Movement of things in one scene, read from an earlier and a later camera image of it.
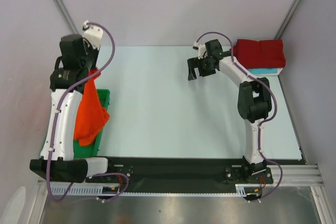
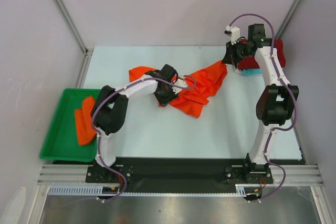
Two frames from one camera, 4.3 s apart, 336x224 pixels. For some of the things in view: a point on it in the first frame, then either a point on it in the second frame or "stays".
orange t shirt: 90,117 → 208,79
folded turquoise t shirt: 261,71 stays
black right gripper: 198,64 → 230,56
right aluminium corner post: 295,6 stays
